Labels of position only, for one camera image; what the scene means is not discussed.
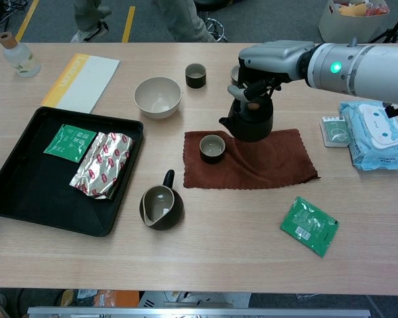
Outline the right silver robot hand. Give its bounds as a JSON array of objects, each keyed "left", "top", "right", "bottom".
[{"left": 227, "top": 40, "right": 316, "bottom": 102}]

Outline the black teapot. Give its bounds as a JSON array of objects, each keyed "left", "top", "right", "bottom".
[{"left": 218, "top": 94, "right": 274, "bottom": 143}]

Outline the chrome stool base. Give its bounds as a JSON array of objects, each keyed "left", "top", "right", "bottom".
[{"left": 198, "top": 9, "right": 229, "bottom": 42}]

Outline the dark cylindrical teacup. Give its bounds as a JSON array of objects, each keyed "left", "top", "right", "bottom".
[
  {"left": 198, "top": 133, "right": 226, "bottom": 164},
  {"left": 184, "top": 62, "right": 208, "bottom": 89}
]

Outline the white storage bin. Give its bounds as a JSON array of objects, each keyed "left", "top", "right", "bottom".
[{"left": 318, "top": 0, "right": 391, "bottom": 44}]

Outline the small green white box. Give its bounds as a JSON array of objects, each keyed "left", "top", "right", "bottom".
[{"left": 319, "top": 115, "right": 350, "bottom": 148}]

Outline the person in khaki trousers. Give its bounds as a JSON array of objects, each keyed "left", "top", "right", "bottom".
[{"left": 69, "top": 0, "right": 220, "bottom": 43}]

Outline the brown tea cloth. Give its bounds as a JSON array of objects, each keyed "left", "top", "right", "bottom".
[{"left": 182, "top": 128, "right": 321, "bottom": 190}]

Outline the beige bowl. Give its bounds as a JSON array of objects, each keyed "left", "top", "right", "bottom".
[{"left": 134, "top": 76, "right": 182, "bottom": 121}]

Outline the black tripod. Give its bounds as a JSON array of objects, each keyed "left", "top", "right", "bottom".
[{"left": 368, "top": 5, "right": 398, "bottom": 44}]

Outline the blue wet wipes pack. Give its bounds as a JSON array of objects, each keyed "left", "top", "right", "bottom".
[{"left": 338, "top": 100, "right": 398, "bottom": 172}]

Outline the green tea packet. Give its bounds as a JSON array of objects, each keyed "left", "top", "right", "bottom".
[
  {"left": 43, "top": 123, "right": 98, "bottom": 164},
  {"left": 279, "top": 195, "right": 340, "bottom": 259}
]

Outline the dark ceramic pitcher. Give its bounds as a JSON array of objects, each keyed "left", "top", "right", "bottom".
[{"left": 139, "top": 169, "right": 185, "bottom": 232}]

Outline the yellow white Lexicon book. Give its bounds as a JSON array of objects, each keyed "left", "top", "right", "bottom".
[{"left": 40, "top": 52, "right": 121, "bottom": 115}]

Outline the silver foil packet red print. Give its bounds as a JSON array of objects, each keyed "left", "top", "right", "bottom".
[{"left": 68, "top": 131, "right": 135, "bottom": 201}]

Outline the glass bottle wooden cap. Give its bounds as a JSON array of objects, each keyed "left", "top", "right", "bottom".
[{"left": 0, "top": 31, "right": 42, "bottom": 78}]

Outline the black square tray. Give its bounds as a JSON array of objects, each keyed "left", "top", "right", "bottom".
[{"left": 0, "top": 106, "right": 145, "bottom": 238}]

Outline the orange box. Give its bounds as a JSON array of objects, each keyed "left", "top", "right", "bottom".
[{"left": 94, "top": 290, "right": 141, "bottom": 308}]

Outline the aluminium rail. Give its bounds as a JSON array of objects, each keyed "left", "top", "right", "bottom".
[{"left": 27, "top": 306, "right": 371, "bottom": 318}]

